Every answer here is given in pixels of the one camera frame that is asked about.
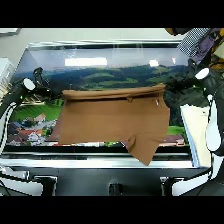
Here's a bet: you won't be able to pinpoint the purple garment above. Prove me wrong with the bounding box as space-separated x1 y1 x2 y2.
191 29 224 65

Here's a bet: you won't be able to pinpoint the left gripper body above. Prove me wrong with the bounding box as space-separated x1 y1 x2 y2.
42 87 66 100

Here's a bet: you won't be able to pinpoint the cream garment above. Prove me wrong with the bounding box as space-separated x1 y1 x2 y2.
180 104 212 168

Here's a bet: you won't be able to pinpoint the checked garment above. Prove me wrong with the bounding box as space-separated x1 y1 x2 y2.
176 28 212 60

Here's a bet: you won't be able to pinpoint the silver frame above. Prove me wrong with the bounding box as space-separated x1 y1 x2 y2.
0 151 214 197

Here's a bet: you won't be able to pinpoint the heap of clothes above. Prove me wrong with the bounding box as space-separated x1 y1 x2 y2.
164 27 224 72

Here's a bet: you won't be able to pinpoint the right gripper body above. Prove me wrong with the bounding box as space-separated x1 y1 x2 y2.
164 77 185 94

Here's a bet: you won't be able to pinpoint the brown shorts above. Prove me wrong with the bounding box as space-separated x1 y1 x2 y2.
49 82 171 167

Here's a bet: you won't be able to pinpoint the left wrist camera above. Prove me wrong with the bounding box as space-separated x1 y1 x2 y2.
32 66 48 86

